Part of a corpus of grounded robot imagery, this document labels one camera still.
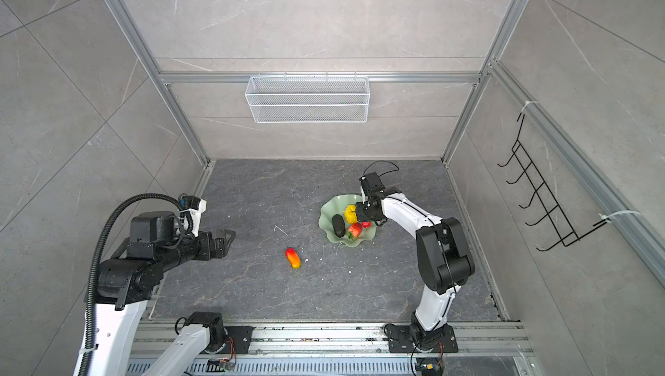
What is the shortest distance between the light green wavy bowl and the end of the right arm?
4cm

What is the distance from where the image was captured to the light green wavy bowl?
92 cm

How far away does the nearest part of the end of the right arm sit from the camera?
685mm
